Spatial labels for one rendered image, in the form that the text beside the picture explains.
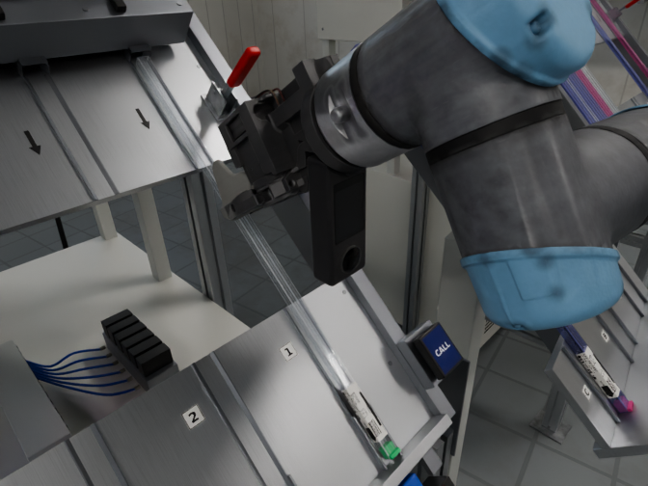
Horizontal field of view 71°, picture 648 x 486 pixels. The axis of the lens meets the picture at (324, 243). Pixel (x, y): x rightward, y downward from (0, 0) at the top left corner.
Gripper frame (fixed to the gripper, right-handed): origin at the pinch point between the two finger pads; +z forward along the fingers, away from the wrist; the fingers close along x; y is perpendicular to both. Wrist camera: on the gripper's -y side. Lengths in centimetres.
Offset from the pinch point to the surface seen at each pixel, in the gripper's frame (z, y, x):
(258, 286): 136, -25, -70
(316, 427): -4.4, -22.2, 4.9
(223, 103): 2.1, 12.5, -5.1
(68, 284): 65, 3, 7
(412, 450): -8.3, -28.9, -1.7
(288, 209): 3.0, -1.6, -8.0
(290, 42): 306, 157, -310
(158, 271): 52, -2, -6
